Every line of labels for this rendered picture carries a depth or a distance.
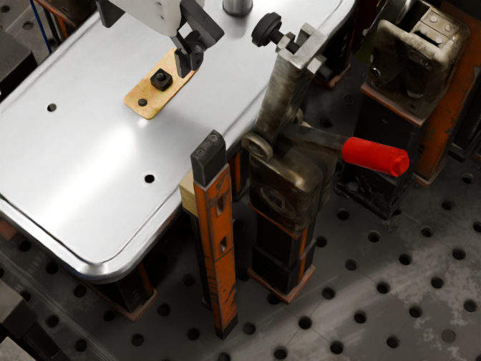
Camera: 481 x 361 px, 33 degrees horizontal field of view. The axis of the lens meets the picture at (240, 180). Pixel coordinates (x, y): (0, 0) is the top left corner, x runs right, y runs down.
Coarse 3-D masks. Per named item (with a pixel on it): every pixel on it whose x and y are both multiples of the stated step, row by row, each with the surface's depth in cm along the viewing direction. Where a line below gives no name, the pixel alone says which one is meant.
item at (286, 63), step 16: (272, 16) 61; (256, 32) 61; (272, 32) 61; (288, 32) 61; (304, 32) 61; (320, 32) 61; (288, 48) 61; (304, 48) 60; (320, 48) 60; (288, 64) 60; (304, 64) 60; (320, 64) 60; (272, 80) 63; (288, 80) 62; (304, 80) 64; (272, 96) 66; (288, 96) 64; (272, 112) 68; (288, 112) 68; (256, 128) 72; (272, 128) 70; (272, 144) 73
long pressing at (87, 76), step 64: (256, 0) 88; (320, 0) 88; (64, 64) 85; (128, 64) 85; (256, 64) 85; (0, 128) 82; (64, 128) 82; (128, 128) 82; (192, 128) 82; (0, 192) 79; (64, 192) 79; (128, 192) 79; (64, 256) 77; (128, 256) 76
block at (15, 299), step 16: (0, 288) 75; (0, 304) 74; (16, 304) 74; (0, 320) 74; (16, 320) 76; (32, 320) 79; (16, 336) 78; (32, 336) 83; (48, 336) 86; (48, 352) 89; (64, 352) 102
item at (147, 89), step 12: (168, 60) 85; (156, 72) 83; (168, 72) 84; (192, 72) 84; (144, 84) 84; (156, 84) 83; (168, 84) 83; (180, 84) 84; (132, 96) 83; (144, 96) 83; (156, 96) 83; (168, 96) 83; (132, 108) 82; (144, 108) 82; (156, 108) 82
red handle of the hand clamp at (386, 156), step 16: (288, 128) 72; (304, 128) 71; (304, 144) 71; (320, 144) 69; (336, 144) 68; (352, 144) 66; (368, 144) 66; (352, 160) 67; (368, 160) 65; (384, 160) 64; (400, 160) 63
